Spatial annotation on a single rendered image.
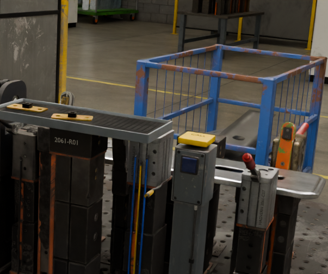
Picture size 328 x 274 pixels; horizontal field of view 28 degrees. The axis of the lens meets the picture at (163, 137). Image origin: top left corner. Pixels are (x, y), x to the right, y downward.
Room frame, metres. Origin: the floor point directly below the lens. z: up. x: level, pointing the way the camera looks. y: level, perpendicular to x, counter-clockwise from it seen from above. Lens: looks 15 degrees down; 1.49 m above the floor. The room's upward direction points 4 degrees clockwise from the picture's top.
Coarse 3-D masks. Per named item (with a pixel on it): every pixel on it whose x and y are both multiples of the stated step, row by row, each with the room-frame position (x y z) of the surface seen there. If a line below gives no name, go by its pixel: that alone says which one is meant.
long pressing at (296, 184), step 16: (112, 160) 1.61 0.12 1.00; (224, 160) 1.67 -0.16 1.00; (224, 176) 1.54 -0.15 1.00; (240, 176) 1.54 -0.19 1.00; (288, 176) 1.57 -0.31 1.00; (304, 176) 1.58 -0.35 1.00; (320, 176) 1.60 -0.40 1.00; (288, 192) 1.45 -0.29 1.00; (304, 192) 1.45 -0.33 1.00; (320, 192) 1.49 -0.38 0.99
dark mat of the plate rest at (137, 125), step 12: (0, 108) 1.40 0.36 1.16; (48, 108) 1.44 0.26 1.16; (60, 108) 1.44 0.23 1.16; (72, 120) 1.34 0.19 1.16; (96, 120) 1.36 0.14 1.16; (108, 120) 1.36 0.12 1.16; (120, 120) 1.37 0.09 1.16; (132, 120) 1.38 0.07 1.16; (144, 120) 1.39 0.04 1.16; (144, 132) 1.28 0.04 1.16
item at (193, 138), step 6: (186, 132) 1.31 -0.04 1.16; (192, 132) 1.31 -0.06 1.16; (180, 138) 1.26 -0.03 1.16; (186, 138) 1.26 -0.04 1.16; (192, 138) 1.26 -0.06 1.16; (198, 138) 1.26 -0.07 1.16; (204, 138) 1.27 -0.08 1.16; (210, 138) 1.27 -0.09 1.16; (192, 144) 1.25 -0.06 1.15; (198, 144) 1.25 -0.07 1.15; (204, 144) 1.24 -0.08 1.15; (210, 144) 1.27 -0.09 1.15
